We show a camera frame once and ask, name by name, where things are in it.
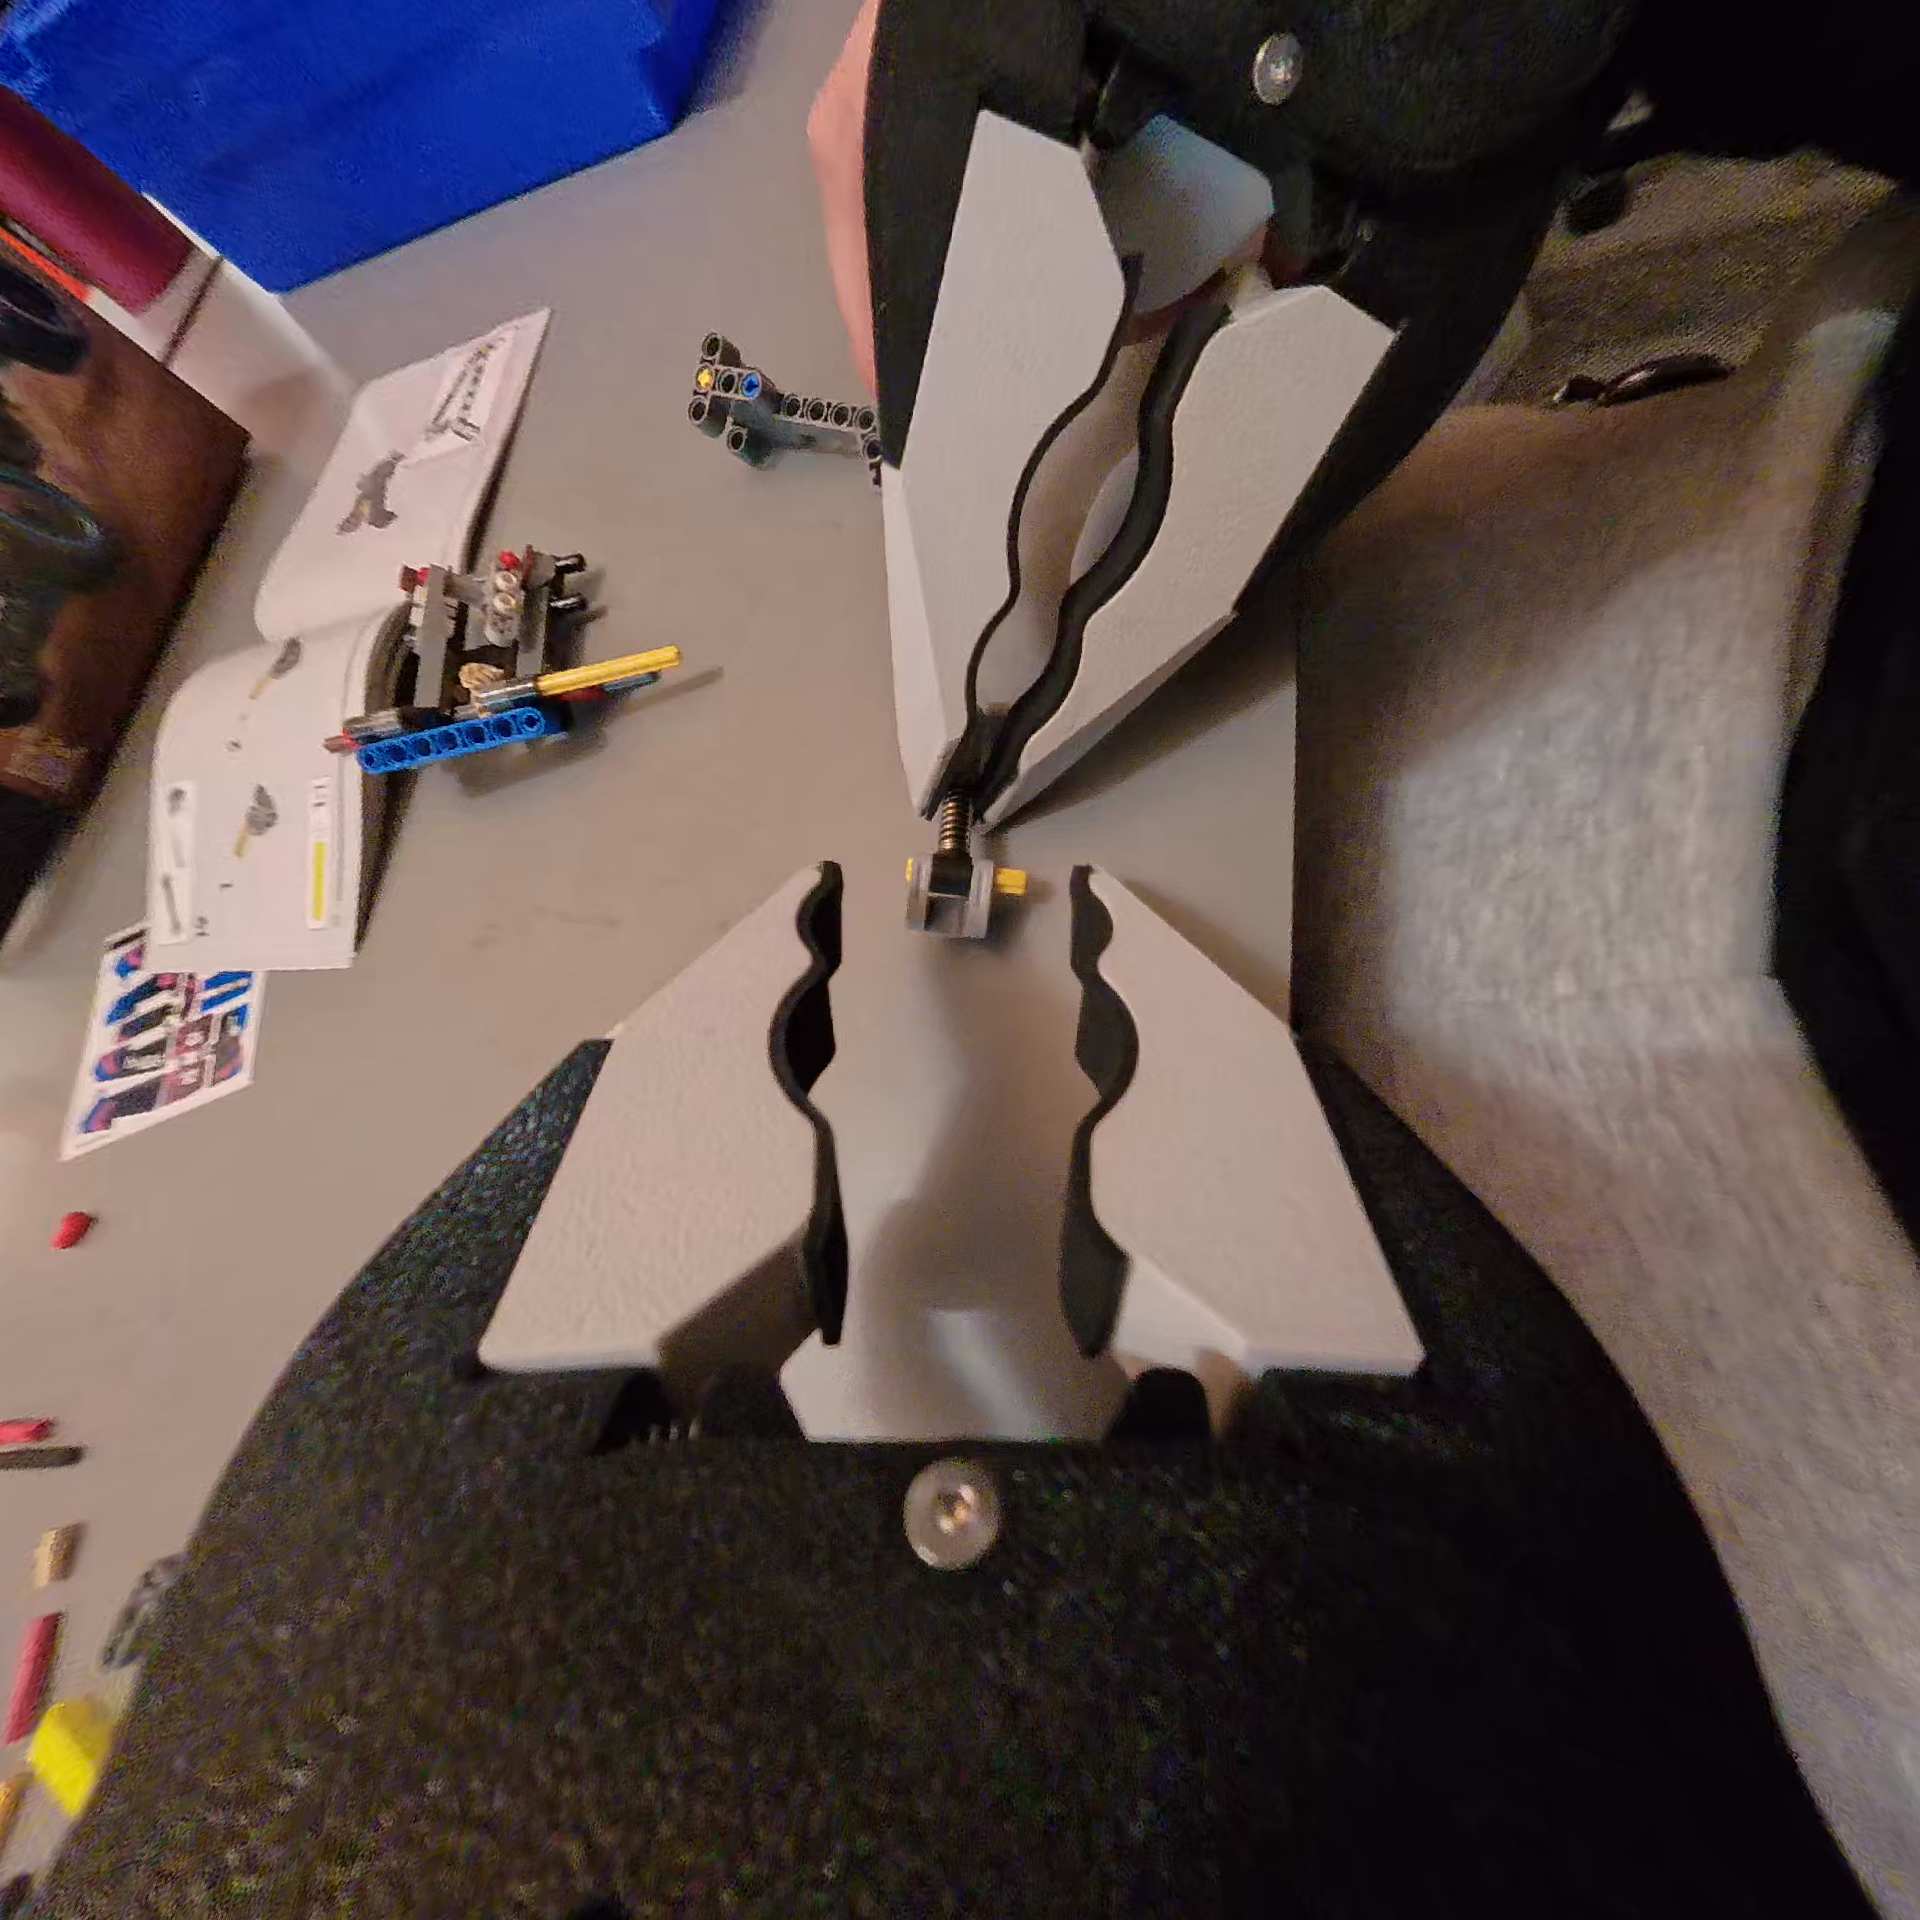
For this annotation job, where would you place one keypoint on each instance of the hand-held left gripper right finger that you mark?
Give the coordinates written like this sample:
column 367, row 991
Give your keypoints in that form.
column 1245, row 1183

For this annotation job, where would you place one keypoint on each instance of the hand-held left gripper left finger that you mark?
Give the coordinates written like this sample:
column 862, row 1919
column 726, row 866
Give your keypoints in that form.
column 661, row 1173

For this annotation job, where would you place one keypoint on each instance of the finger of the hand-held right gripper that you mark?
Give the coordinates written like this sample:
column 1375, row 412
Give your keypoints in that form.
column 974, row 390
column 1245, row 435

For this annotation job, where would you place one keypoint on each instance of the grey lego shock absorber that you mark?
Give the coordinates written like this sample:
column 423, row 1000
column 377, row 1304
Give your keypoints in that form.
column 947, row 904

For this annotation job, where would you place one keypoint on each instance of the dark grey lego beam assembly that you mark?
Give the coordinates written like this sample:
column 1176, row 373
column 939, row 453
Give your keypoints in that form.
column 761, row 412

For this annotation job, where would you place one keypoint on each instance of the lego sticker sheet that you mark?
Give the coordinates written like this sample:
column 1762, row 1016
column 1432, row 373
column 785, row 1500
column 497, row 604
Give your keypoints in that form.
column 148, row 1047

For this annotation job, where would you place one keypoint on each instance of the lego chassis assembly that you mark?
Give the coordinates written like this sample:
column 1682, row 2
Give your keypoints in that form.
column 466, row 662

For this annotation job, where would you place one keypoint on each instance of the small red lego piece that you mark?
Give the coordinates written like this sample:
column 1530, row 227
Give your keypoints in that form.
column 75, row 1234

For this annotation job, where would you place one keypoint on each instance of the black and white lego piece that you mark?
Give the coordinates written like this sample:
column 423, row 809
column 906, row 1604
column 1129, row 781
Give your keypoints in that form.
column 136, row 1614

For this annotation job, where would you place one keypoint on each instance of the red lego pin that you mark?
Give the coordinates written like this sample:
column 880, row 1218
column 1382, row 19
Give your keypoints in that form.
column 23, row 1431

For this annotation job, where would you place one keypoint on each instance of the tan lego piece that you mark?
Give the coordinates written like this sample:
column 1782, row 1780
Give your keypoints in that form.
column 55, row 1555

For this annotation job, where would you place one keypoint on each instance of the long red lego piece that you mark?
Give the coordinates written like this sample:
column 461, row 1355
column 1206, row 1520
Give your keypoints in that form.
column 37, row 1673

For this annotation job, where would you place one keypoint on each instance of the yellow lego brick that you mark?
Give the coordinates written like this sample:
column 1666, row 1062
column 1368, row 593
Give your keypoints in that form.
column 75, row 1754

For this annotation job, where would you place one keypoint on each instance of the dark lego box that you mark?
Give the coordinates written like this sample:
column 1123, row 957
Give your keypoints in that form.
column 119, row 492

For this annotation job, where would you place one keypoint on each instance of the person's right hand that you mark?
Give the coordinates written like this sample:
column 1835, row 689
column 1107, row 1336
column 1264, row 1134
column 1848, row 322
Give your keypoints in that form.
column 846, row 145

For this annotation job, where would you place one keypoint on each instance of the small dark brown object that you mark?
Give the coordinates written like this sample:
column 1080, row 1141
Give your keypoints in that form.
column 1634, row 377

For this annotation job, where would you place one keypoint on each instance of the open instruction booklet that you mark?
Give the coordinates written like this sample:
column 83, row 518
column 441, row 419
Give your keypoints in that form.
column 222, row 809

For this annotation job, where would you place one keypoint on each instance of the blue plastic bin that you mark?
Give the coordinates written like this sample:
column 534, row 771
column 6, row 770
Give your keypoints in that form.
column 377, row 123

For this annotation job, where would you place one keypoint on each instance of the dark red object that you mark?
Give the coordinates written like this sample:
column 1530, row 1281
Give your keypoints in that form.
column 77, row 210

